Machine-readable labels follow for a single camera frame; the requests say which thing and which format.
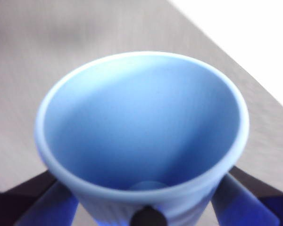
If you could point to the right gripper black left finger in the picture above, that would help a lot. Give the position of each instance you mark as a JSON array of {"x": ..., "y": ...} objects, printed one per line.
[{"x": 21, "y": 207}]

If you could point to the blue ribbed plastic cup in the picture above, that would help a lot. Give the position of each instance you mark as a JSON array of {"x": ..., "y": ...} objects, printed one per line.
[{"x": 141, "y": 122}]

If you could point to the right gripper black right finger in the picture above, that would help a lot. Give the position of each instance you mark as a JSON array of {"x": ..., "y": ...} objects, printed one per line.
[{"x": 257, "y": 204}]

